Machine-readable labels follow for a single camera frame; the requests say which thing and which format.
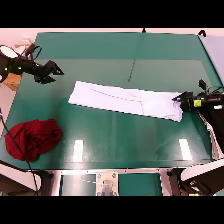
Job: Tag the red garment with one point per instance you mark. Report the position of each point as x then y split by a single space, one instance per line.
33 138

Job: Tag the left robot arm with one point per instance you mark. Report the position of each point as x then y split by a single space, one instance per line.
16 66

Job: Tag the silver frame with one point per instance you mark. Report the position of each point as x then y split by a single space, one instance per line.
106 182

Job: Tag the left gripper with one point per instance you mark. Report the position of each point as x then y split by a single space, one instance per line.
41 70

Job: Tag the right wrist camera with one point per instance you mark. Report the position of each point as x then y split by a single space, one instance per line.
202 84

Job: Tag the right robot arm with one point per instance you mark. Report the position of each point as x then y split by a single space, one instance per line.
213 100

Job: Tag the white shirt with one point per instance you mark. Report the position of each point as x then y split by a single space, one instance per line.
125 100

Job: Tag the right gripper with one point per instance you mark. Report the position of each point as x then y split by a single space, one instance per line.
187 101

